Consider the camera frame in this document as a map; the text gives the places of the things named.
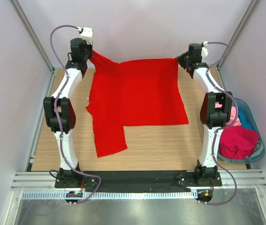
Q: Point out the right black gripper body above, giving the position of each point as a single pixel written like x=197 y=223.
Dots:
x=183 y=59

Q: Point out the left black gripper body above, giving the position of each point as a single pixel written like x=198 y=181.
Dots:
x=88 y=50

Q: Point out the red t shirt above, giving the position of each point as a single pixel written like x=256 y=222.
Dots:
x=132 y=93

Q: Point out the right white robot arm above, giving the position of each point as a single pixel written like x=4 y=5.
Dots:
x=214 y=115

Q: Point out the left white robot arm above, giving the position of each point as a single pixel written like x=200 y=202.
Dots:
x=60 y=115

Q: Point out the light pink t shirt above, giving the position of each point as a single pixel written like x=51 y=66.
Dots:
x=233 y=114

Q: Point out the blue t shirt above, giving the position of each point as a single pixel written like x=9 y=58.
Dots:
x=243 y=115

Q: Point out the magenta t shirt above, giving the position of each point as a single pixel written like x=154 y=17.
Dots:
x=237 y=142

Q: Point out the grey t shirt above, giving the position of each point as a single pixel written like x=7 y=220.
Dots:
x=257 y=150

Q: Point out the teal plastic laundry basket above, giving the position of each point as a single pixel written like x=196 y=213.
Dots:
x=247 y=160

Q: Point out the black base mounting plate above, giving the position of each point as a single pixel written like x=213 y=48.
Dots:
x=136 y=181

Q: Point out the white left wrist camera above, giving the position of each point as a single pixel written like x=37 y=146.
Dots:
x=86 y=34

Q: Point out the slotted cable duct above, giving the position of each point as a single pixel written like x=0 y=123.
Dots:
x=76 y=195

